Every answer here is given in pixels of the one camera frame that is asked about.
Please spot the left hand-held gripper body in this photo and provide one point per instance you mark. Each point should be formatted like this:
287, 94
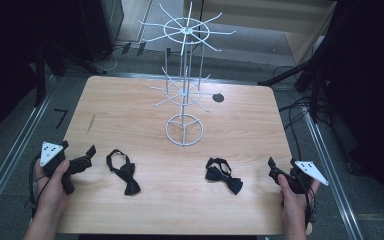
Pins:
50, 154

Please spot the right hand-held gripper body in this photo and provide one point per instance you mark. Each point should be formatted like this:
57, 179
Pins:
310, 170

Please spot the black bow tie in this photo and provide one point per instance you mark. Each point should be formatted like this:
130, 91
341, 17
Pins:
225, 178
126, 171

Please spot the person's right hand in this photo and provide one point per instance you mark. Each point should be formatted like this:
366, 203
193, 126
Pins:
293, 201

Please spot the person's left hand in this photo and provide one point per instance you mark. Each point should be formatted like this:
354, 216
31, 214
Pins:
51, 193

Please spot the black metal stand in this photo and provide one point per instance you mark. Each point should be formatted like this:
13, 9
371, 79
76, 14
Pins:
40, 76

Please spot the dark round table grommet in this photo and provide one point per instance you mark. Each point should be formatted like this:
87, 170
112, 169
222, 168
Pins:
218, 97

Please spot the black stand leg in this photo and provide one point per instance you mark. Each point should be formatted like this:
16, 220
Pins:
286, 74

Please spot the dark curtain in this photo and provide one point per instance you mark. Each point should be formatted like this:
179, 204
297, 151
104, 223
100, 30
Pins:
6, 60
370, 83

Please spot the light wooden furniture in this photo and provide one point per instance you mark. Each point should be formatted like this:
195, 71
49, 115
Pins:
306, 43

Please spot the black cabinet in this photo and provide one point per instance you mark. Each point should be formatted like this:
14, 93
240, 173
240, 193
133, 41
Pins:
96, 26

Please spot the metal floor rail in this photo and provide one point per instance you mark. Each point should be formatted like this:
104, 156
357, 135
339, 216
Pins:
10, 153
333, 186

